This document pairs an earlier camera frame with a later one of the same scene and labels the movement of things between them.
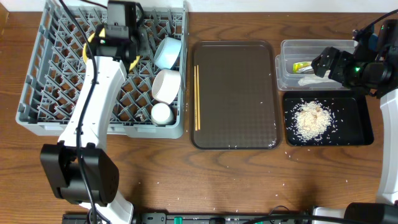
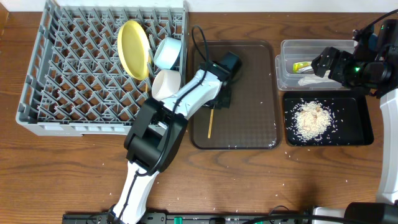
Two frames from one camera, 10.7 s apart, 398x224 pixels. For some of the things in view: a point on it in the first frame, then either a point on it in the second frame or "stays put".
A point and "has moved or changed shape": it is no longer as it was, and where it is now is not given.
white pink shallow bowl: x=166 y=85 stays put
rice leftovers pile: x=311 y=120 stays put
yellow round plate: x=133 y=63 has moved or changed shape
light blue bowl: x=166 y=52 stays put
